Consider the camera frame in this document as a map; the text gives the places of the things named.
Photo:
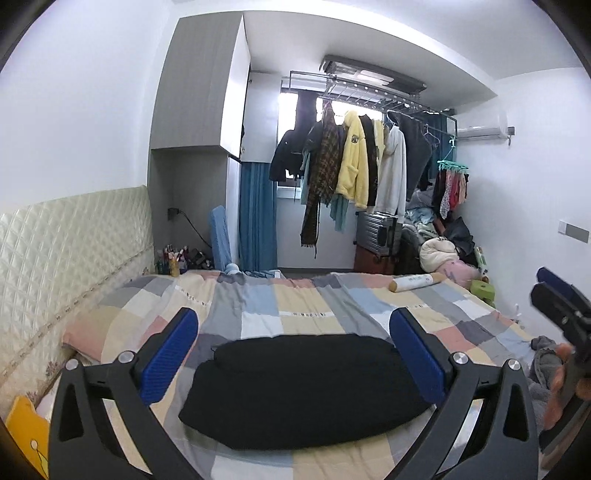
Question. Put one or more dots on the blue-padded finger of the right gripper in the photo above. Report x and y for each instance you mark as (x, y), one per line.
(546, 276)

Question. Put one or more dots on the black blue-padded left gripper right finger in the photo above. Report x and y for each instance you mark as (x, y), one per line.
(484, 424)

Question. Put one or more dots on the black puffer jacket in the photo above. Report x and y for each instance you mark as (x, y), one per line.
(301, 391)

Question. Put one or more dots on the metal ceiling clothes rack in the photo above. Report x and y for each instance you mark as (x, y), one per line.
(369, 86)

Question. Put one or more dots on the person's right hand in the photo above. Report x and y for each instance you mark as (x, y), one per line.
(555, 406)

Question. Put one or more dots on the green plastic stool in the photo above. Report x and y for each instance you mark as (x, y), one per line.
(484, 291)

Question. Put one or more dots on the yellow crown pillow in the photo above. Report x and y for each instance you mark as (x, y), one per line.
(30, 433)

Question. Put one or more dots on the cream plush pile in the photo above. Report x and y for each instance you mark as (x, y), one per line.
(436, 252)

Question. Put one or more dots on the white cylindrical roll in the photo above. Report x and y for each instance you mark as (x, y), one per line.
(411, 282)

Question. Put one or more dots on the green sock drying hanger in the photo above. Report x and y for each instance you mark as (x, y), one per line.
(449, 162)

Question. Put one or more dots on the white hooded sweatshirt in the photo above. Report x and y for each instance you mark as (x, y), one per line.
(392, 186)

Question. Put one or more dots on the grey ribbed suitcase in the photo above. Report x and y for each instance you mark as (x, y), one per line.
(378, 233)

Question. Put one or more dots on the dark grey hanging coat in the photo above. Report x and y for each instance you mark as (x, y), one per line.
(418, 149)

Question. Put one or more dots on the patchwork bed quilt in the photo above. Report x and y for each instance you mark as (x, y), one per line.
(234, 307)

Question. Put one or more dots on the cream quilted headboard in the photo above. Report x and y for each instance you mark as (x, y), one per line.
(58, 259)

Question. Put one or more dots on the bedside bottles cluster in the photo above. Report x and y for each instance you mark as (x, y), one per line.
(174, 262)

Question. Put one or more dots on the yellow fleece jacket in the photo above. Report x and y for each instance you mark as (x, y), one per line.
(353, 179)

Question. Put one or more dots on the blue fabric covered chair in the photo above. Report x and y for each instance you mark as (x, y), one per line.
(220, 245)

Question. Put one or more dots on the blue curtain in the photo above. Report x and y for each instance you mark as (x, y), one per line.
(257, 218)

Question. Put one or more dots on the black hanging jacket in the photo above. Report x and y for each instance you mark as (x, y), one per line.
(288, 156)

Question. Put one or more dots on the white wall air conditioner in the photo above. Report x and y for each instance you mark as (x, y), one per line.
(493, 127)

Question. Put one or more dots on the grey wall cabinet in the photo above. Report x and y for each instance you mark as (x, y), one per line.
(196, 130)

